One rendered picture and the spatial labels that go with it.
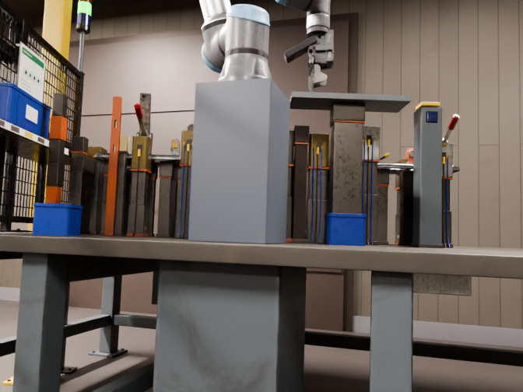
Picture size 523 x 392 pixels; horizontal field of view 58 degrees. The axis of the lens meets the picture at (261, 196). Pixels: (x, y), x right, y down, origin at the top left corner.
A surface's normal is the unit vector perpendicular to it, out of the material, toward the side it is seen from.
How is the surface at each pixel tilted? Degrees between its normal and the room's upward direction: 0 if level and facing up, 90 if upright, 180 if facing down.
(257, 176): 90
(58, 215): 90
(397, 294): 90
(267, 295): 90
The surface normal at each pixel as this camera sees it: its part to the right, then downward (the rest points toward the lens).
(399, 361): -0.29, -0.09
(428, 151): 0.00, -0.08
